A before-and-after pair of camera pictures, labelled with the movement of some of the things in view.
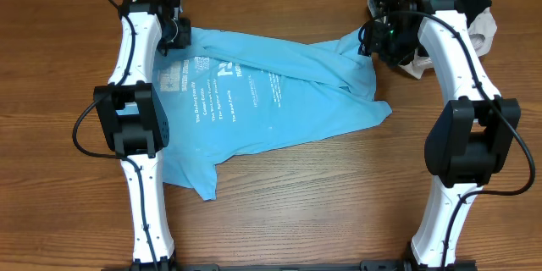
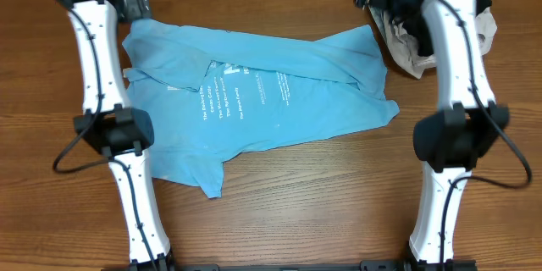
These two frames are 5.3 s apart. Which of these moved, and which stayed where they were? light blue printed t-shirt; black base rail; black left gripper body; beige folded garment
Moved: black left gripper body
Stayed: beige folded garment; black base rail; light blue printed t-shirt
